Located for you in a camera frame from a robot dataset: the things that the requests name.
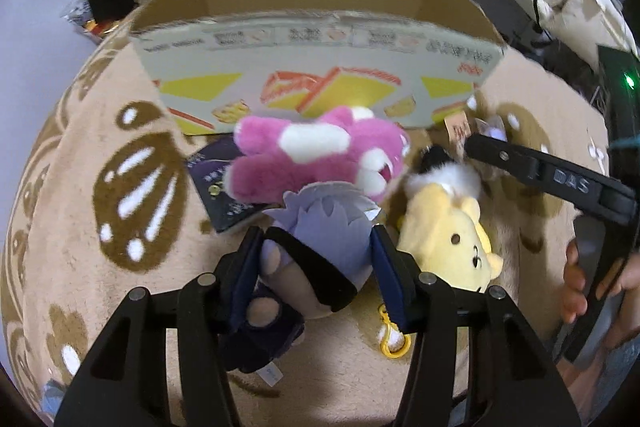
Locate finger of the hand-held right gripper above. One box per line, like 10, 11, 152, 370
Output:
464, 133, 637, 226

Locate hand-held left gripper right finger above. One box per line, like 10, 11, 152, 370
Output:
370, 224, 583, 427

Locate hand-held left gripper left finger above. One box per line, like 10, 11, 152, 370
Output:
54, 226, 264, 427

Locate purple-haired plush doll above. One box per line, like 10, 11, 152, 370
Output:
220, 183, 382, 375

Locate black and white plush toy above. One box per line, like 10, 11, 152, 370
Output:
403, 144, 483, 198

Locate printed cardboard box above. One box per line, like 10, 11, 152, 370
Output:
129, 0, 508, 136

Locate person's right forearm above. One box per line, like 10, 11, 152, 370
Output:
560, 324, 640, 427

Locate person's right hand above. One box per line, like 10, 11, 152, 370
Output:
561, 239, 640, 350

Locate yellow carabiner clip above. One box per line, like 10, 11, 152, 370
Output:
377, 303, 414, 359

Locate yellow bear plush toy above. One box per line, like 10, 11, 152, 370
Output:
396, 185, 505, 294

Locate dark purple booklet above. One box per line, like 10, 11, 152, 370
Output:
185, 136, 273, 235

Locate brown paper hang tag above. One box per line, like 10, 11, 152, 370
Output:
443, 112, 473, 154

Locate pink and white plush toy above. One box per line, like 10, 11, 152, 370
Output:
225, 105, 412, 204

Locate shiny snack packets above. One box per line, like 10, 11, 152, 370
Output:
60, 0, 121, 45

